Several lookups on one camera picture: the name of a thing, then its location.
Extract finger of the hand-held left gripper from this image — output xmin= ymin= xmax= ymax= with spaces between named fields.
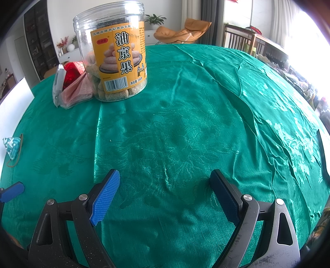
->
xmin=0 ymin=182 xmax=25 ymax=203

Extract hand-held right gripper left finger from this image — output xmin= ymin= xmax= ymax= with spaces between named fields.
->
xmin=27 ymin=169 xmax=121 ymax=268

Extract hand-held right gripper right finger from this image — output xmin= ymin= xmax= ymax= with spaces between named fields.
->
xmin=210 ymin=169 xmax=301 ymax=268

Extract white box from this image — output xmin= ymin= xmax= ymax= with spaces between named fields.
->
xmin=0 ymin=77 xmax=35 ymax=170

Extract red packet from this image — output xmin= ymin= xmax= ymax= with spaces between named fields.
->
xmin=62 ymin=61 xmax=87 ymax=88

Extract blue patterned sachet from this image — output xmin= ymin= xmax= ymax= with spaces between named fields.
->
xmin=2 ymin=133 xmax=24 ymax=168

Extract green tablecloth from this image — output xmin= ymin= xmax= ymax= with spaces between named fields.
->
xmin=0 ymin=43 xmax=330 ymax=268

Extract pink plastic packet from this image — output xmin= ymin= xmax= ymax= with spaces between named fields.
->
xmin=60 ymin=73 xmax=94 ymax=110

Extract white plastic packet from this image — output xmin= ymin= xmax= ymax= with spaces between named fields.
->
xmin=52 ymin=64 xmax=66 ymax=107

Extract pile of household clutter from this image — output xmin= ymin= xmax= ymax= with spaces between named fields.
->
xmin=258 ymin=54 xmax=330 ymax=119

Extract clear plastic snack jar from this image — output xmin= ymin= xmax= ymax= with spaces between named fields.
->
xmin=73 ymin=1 xmax=148 ymax=102

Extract red flowers in vase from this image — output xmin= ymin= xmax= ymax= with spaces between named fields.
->
xmin=57 ymin=36 xmax=70 ymax=56

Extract dark display cabinet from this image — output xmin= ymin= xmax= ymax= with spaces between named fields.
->
xmin=23 ymin=0 xmax=61 ymax=81

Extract wooden table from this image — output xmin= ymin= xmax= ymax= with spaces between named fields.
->
xmin=254 ymin=33 xmax=289 ymax=62

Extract wooden slatted chair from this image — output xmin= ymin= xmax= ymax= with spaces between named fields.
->
xmin=224 ymin=24 xmax=258 ymax=57

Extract orange lounge chair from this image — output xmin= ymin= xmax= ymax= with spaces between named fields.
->
xmin=154 ymin=18 xmax=212 ymax=44

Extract grey curtain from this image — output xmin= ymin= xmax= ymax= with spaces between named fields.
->
xmin=201 ymin=0 xmax=226 ymax=47

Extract large potted green plant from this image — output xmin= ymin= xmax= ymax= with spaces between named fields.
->
xmin=144 ymin=14 xmax=167 ymax=30

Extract white sheer curtain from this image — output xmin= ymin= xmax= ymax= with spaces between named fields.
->
xmin=269 ymin=0 xmax=303 ymax=49

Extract covered standing air conditioner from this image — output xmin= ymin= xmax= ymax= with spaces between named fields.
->
xmin=182 ymin=0 xmax=203 ymax=22

